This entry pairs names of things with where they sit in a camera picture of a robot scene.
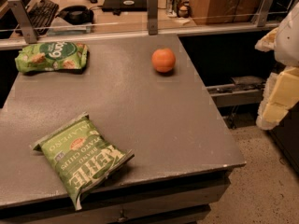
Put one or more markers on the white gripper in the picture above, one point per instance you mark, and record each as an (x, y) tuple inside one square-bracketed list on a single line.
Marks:
[(289, 39)]

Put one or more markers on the orange fruit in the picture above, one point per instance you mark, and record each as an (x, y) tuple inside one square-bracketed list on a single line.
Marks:
[(163, 60)]

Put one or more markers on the green rice chip bag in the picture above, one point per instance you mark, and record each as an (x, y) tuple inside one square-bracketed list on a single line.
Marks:
[(52, 56)]

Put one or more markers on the green jalapeno potato chip bag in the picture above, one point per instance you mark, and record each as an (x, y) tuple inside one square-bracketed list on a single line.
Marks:
[(81, 157)]

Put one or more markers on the grey metal shelf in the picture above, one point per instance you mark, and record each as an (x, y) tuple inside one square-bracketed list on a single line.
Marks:
[(240, 91)]

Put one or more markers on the small round jar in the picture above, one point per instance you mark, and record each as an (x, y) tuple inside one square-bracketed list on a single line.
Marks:
[(184, 12)]

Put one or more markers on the metal can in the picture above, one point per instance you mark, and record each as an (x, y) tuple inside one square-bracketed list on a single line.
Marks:
[(171, 8)]

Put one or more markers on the black laptop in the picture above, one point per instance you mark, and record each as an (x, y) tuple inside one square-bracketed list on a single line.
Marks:
[(124, 5)]

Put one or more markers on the grey cabinet drawer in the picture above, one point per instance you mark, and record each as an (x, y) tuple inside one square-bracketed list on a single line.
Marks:
[(181, 201)]

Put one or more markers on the black headphones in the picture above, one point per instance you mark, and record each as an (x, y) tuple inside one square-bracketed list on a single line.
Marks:
[(76, 15)]

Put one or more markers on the black keyboard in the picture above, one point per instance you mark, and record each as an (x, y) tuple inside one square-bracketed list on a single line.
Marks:
[(41, 15)]

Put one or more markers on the right metal bracket post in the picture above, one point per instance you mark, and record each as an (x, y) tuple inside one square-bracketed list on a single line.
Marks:
[(260, 18)]

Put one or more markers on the metal bracket post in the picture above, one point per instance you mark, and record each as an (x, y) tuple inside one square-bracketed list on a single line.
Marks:
[(152, 13), (260, 18), (20, 14)]

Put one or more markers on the middle metal bracket post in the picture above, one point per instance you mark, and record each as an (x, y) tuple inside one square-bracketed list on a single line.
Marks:
[(152, 13)]

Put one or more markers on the left metal bracket post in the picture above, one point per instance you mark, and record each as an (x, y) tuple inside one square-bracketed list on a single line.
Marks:
[(20, 14)]

